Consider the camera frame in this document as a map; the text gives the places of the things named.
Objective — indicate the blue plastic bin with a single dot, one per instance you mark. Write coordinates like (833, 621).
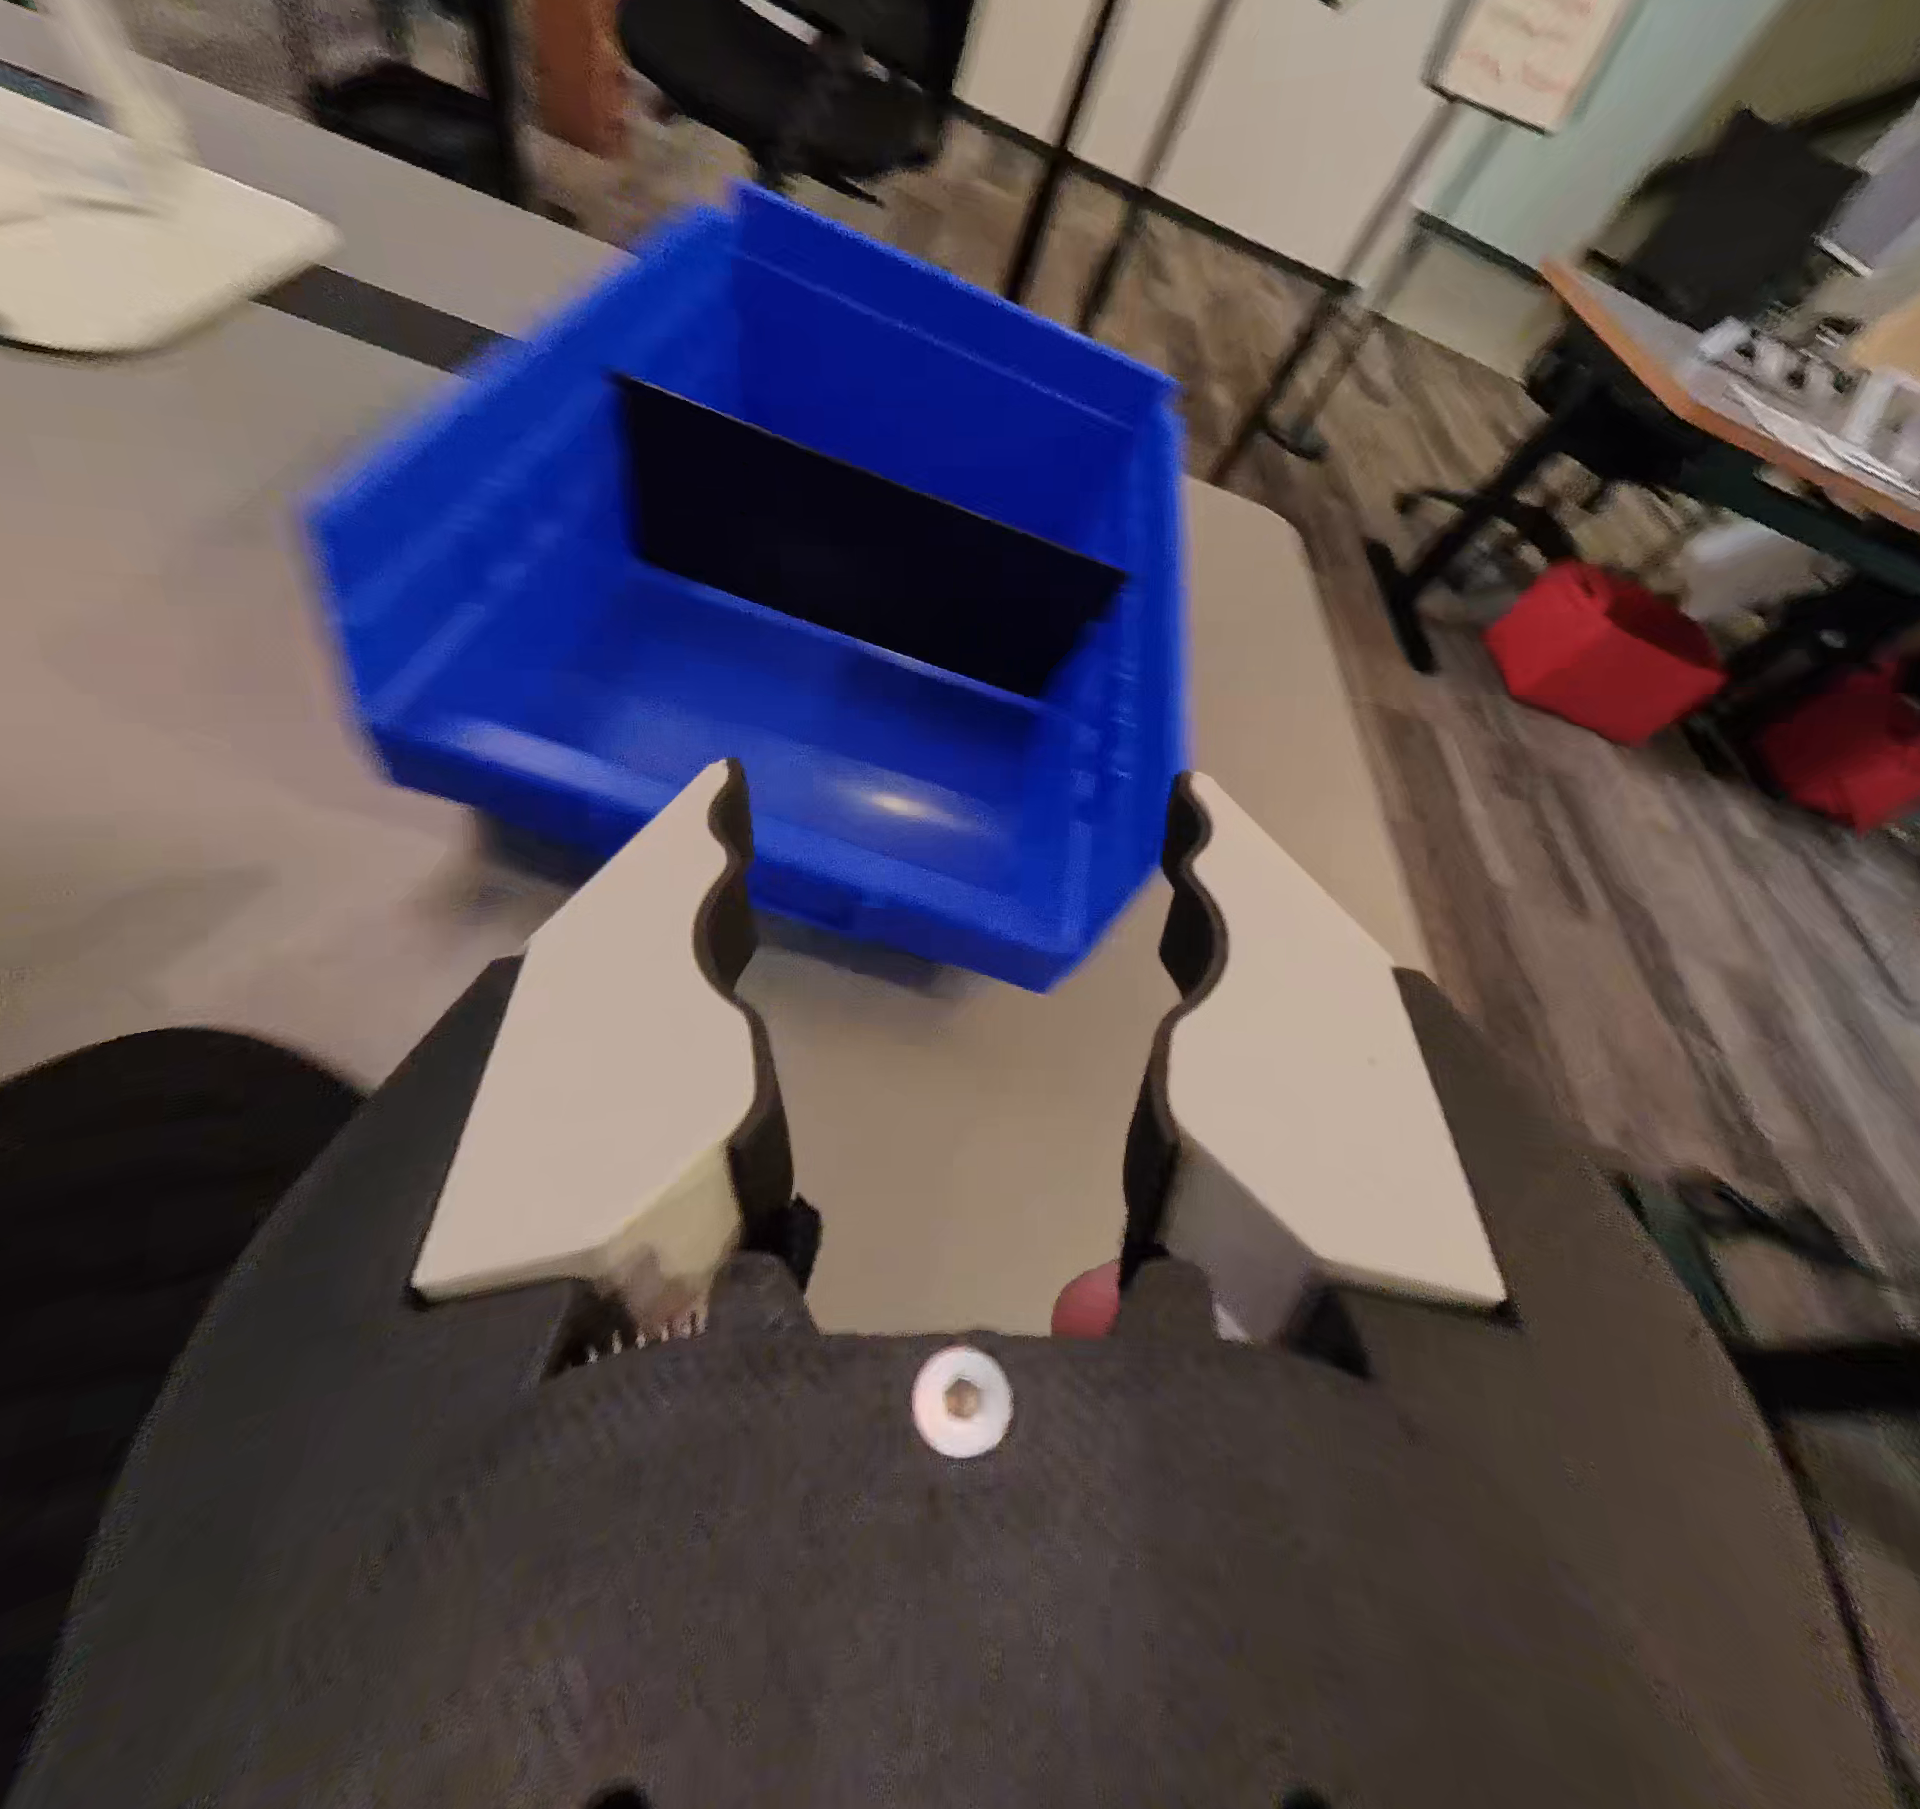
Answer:
(525, 609)

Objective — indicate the wooden support post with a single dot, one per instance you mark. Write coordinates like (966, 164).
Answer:
(571, 25)

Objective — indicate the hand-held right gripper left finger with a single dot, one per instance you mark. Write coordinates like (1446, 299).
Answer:
(600, 1090)

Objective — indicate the red fabric bag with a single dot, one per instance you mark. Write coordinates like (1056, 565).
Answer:
(1845, 759)
(1605, 647)

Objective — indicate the wood-edged office desk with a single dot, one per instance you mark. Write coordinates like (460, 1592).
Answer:
(1664, 347)

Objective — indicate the black office chair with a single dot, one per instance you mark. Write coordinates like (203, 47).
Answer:
(811, 54)

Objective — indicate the black tripod legs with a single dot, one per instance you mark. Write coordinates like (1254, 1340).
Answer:
(1068, 123)

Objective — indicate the black panel on white stand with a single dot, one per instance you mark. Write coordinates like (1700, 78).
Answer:
(150, 266)

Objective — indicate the black mesh object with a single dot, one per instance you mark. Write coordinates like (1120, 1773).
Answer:
(105, 1239)

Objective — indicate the black desk monitor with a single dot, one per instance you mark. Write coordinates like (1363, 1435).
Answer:
(1741, 220)

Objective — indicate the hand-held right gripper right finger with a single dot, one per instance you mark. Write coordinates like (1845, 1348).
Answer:
(1321, 1090)

